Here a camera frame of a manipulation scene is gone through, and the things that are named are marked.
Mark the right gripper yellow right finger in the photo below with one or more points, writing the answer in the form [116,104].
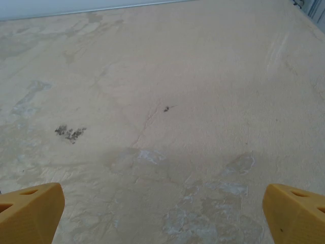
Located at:
[297,218]

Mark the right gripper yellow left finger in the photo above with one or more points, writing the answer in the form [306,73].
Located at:
[30,216]

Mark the aluminium table side rail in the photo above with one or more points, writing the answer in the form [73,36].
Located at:
[316,17]

